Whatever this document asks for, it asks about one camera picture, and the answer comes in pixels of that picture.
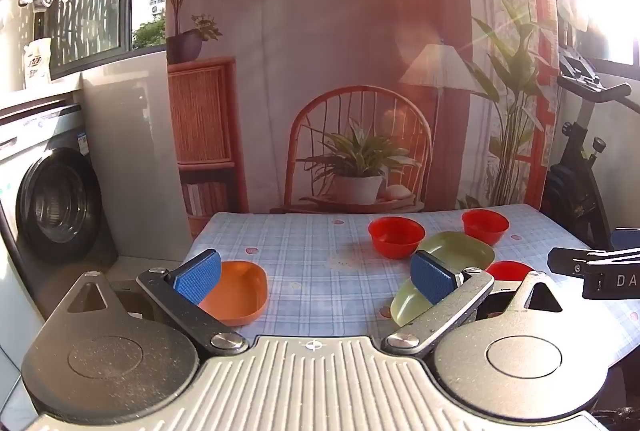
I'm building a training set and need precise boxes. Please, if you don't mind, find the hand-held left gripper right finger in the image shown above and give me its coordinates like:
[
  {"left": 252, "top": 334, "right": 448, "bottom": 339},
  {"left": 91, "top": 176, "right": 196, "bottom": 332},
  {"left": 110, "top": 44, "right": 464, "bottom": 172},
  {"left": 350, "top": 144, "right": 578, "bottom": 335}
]
[{"left": 382, "top": 250, "right": 567, "bottom": 355}]

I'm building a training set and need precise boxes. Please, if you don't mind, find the grey washing machine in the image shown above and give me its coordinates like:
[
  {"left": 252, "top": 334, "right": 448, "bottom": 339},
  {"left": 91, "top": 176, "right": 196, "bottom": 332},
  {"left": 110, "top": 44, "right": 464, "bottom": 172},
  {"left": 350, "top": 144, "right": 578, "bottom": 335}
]
[{"left": 0, "top": 103, "right": 119, "bottom": 312}]

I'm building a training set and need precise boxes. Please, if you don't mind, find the blue plaid tablecloth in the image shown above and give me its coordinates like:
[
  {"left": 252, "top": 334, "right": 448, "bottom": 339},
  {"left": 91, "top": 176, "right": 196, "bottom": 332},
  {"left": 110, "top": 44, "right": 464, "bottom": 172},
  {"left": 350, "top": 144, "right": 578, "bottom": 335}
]
[{"left": 186, "top": 203, "right": 640, "bottom": 364}]

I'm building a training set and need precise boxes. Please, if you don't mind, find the white detergent bag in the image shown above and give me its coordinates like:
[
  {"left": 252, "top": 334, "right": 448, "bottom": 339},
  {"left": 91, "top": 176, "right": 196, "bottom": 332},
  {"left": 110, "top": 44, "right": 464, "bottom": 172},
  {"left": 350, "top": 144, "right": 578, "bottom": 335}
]
[{"left": 23, "top": 38, "right": 54, "bottom": 90}]

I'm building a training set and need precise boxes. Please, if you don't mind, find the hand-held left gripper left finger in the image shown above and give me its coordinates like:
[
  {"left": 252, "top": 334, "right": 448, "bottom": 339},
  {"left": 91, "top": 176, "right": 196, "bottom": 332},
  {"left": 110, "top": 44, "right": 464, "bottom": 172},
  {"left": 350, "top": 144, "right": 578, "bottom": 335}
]
[{"left": 49, "top": 249, "right": 250, "bottom": 358}]

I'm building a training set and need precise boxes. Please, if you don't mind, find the black exercise bike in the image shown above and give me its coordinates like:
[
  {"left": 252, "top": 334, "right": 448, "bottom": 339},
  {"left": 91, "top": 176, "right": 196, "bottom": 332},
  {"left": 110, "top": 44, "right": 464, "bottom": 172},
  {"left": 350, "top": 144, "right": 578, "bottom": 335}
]
[{"left": 542, "top": 46, "right": 640, "bottom": 253}]

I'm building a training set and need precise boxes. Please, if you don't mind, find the printed backdrop cloth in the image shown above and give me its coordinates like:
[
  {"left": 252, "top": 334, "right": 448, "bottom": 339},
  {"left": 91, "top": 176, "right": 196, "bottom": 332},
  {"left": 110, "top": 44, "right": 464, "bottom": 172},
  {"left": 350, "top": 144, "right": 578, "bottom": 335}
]
[{"left": 166, "top": 0, "right": 560, "bottom": 232}]

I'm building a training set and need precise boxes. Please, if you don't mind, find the orange plate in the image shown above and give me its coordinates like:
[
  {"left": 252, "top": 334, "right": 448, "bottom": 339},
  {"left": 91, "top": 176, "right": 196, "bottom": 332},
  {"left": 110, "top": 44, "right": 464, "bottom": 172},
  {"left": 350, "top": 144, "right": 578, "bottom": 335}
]
[{"left": 197, "top": 261, "right": 269, "bottom": 326}]

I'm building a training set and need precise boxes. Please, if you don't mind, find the red bowl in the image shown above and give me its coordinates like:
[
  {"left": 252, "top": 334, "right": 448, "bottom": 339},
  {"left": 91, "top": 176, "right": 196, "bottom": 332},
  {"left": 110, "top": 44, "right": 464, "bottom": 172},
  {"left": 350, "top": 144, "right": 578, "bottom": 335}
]
[
  {"left": 461, "top": 209, "right": 511, "bottom": 246},
  {"left": 485, "top": 260, "right": 536, "bottom": 285},
  {"left": 368, "top": 217, "right": 426, "bottom": 260}
]

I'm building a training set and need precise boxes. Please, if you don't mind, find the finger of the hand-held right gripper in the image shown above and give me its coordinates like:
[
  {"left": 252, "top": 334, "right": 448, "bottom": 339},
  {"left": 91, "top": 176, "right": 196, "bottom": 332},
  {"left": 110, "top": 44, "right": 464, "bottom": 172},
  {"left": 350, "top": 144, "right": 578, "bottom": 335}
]
[
  {"left": 610, "top": 227, "right": 640, "bottom": 252},
  {"left": 547, "top": 247, "right": 640, "bottom": 300}
]

